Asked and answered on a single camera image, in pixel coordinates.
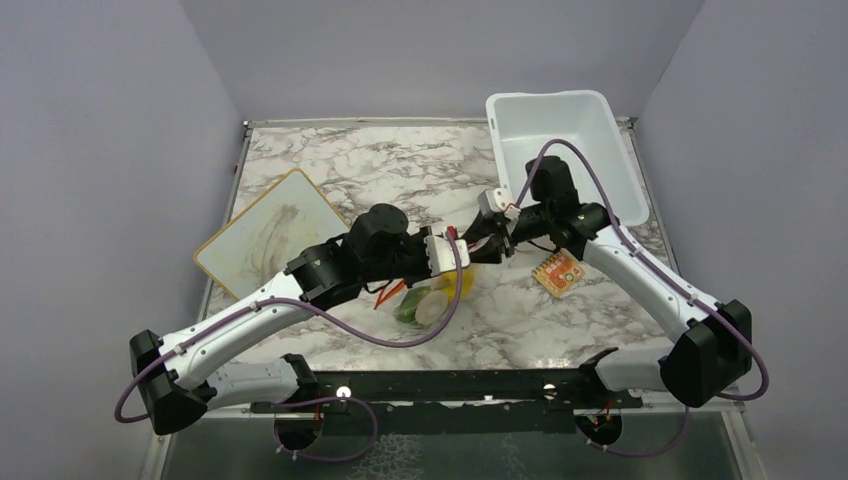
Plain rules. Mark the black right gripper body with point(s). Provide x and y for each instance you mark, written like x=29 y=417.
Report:
x=529 y=224

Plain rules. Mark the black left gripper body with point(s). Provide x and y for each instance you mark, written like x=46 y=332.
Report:
x=411 y=259

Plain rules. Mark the clear orange zip top bag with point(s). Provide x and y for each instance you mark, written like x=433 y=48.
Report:
x=389 y=298

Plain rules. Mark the green leafy vegetable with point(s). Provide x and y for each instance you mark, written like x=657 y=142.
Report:
x=405 y=312

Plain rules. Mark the yellow lemon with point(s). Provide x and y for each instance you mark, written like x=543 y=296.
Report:
x=457 y=283

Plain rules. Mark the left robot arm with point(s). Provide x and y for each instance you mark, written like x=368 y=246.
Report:
x=183 y=375

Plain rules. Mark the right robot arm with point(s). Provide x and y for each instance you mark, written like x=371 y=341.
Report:
x=711 y=340

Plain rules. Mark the white yellow-edged cutting board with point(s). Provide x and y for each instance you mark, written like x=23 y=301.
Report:
x=290 y=216

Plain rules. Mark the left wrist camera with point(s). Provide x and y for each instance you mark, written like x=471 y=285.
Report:
x=441 y=257

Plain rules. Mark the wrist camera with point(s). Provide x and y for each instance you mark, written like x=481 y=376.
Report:
x=497 y=201
x=441 y=257

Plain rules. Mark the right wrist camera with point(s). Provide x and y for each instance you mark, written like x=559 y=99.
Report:
x=497 y=201

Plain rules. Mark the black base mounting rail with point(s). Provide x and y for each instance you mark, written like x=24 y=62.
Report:
x=433 y=402

